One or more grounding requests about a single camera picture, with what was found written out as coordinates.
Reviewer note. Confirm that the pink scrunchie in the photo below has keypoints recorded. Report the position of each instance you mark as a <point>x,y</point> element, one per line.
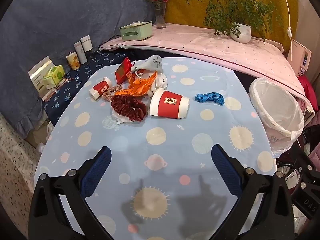
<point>110,93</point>

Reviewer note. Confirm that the glass vase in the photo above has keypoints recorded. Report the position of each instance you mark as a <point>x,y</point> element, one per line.
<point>160,17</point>

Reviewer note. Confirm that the tall white bottle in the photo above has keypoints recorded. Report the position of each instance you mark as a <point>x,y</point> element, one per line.
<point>80,52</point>

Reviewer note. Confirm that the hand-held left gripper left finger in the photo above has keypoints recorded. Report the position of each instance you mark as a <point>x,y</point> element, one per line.
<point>96,172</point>

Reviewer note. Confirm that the white appliance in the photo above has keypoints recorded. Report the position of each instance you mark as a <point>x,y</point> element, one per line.
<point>298,52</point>

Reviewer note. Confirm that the blue wrapper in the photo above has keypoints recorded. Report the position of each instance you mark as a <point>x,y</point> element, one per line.
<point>202,97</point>

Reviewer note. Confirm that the green leafy plant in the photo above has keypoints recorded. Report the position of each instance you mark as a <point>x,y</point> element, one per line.
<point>232,5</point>

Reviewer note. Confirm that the white tissue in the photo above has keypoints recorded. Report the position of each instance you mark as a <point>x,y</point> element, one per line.
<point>120,120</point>

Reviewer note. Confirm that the pink blanket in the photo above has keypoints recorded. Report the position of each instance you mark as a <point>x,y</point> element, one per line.
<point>200,40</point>

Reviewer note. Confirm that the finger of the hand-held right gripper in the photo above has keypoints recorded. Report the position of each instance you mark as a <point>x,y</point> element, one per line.
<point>303,200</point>

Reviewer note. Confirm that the pink garment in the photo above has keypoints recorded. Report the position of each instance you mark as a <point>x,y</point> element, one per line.
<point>315,155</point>

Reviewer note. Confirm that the orange plastic wrapper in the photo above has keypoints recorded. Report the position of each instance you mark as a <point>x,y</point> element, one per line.
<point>140,86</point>

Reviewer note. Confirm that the green tissue box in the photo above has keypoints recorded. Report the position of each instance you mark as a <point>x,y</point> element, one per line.
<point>136,31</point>

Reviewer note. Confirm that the white cardboard box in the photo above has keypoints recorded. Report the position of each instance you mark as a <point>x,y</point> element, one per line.
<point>37,80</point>

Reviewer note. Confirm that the white plastic bag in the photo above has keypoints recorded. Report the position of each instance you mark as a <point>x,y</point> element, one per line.
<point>46,135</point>

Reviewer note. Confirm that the thin wooden stick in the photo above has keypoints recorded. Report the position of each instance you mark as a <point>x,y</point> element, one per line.
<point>58,87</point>

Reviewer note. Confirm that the navy printed cloth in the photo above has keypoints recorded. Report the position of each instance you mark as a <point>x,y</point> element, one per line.
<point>82,77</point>

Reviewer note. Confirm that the light blue printed tablecloth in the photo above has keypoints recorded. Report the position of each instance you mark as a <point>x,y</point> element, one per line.
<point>175,155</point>

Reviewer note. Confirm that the small red paper cup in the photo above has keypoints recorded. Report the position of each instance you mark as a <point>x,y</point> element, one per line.
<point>100,88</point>

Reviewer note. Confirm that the yellow cloth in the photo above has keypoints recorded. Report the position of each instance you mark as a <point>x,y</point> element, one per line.
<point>182,12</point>

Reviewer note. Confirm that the dark red scrunchie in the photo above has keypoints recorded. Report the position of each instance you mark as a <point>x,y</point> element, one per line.
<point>120,105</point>

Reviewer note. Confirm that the red cloth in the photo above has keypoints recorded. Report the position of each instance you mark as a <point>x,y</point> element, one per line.
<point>308,90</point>

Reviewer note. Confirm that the trash bin with white bag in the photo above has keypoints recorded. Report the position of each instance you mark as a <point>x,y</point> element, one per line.
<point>275,105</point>

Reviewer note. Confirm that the red cardboard box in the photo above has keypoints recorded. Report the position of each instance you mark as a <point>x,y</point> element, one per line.
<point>122,71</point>

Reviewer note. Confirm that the grey-blue blanket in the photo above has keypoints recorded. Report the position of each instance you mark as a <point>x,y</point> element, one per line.
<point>62,17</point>

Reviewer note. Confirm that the large red paper cup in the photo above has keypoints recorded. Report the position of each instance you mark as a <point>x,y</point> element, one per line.
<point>170,102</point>

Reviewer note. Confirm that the white plant pot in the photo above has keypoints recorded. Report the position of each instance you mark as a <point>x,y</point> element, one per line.
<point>241,33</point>

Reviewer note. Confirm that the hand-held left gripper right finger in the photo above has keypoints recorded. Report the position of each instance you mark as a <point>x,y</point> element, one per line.
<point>225,172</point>

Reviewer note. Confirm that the white jar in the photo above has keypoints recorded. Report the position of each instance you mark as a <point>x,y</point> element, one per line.
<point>86,45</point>

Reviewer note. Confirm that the green tissue packet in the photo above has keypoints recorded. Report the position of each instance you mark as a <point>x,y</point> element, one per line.
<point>53,76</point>

